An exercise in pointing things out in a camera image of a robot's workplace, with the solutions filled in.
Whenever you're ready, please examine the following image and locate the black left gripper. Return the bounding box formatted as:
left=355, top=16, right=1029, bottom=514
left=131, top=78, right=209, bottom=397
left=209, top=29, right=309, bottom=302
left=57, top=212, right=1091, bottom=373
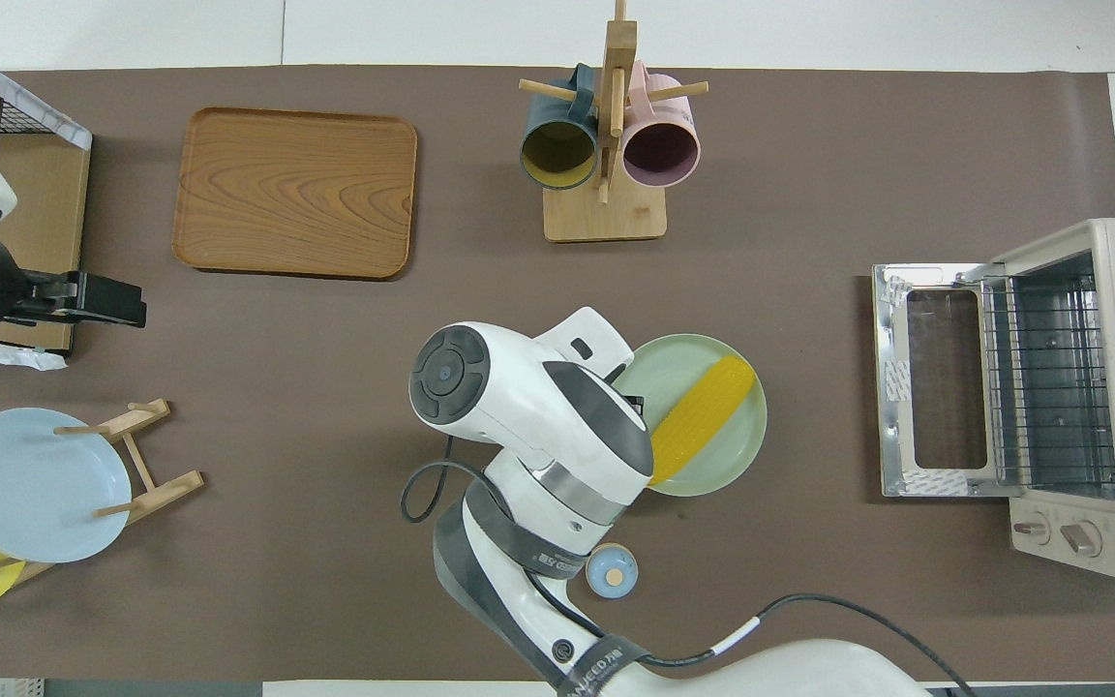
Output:
left=4, top=271, right=147, bottom=330

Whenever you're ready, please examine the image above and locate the light blue plate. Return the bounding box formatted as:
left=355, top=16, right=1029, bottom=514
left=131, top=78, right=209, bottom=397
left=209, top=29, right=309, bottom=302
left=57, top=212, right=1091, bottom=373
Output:
left=0, top=408, right=133, bottom=564

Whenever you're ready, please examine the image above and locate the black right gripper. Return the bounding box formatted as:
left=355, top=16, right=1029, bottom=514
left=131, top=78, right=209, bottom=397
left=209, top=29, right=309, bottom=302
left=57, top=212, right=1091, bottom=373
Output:
left=606, top=360, right=653, bottom=432

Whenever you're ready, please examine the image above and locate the black wire basket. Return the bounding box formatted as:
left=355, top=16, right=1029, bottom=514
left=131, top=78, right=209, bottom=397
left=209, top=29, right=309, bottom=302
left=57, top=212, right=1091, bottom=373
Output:
left=0, top=58, right=70, bottom=138

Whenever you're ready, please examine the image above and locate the yellow corn cob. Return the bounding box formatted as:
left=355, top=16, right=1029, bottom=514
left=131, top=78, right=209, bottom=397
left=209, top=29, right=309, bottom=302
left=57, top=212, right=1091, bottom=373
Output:
left=648, top=355, right=757, bottom=487

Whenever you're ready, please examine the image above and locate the brown wooden tray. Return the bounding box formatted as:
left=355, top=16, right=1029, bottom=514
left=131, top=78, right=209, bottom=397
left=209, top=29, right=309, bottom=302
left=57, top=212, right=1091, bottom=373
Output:
left=172, top=106, right=419, bottom=281

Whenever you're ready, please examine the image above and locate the dark teal mug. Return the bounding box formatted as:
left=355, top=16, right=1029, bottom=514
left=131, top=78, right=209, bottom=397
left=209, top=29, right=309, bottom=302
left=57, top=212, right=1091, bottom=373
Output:
left=520, top=64, right=600, bottom=192

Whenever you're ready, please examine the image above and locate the wooden mug rack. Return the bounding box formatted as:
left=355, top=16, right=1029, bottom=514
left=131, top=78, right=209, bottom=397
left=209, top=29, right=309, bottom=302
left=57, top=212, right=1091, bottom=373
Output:
left=519, top=0, right=710, bottom=243

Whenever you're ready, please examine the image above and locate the pink mug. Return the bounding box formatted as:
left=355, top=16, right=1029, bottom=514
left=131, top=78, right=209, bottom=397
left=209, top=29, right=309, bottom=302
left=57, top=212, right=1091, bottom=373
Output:
left=621, top=61, right=702, bottom=189

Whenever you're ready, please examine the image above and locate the wooden plate rack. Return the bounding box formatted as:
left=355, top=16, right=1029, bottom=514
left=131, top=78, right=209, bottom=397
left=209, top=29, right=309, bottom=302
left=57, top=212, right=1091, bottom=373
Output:
left=0, top=398, right=205, bottom=582

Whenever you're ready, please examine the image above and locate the wooden stepped shelf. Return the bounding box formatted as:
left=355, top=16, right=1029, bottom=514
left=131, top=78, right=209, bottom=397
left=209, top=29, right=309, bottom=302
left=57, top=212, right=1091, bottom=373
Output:
left=0, top=73, right=92, bottom=354

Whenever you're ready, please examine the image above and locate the wooden box shelf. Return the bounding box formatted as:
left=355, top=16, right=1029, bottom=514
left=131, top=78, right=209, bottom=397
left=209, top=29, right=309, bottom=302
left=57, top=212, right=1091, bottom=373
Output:
left=0, top=39, right=94, bottom=371

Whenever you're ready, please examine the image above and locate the small blue knobbed lid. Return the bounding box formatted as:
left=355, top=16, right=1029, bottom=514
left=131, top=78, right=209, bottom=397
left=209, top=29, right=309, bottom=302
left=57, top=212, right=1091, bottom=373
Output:
left=585, top=543, right=639, bottom=598

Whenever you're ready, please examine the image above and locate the brown table mat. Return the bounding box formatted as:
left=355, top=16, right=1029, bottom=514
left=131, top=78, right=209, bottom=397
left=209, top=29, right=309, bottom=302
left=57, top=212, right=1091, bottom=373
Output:
left=0, top=66, right=1115, bottom=682

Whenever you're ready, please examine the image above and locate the pale green plate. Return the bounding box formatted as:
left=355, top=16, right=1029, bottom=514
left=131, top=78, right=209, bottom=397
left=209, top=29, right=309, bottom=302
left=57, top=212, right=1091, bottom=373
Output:
left=611, top=334, right=768, bottom=498

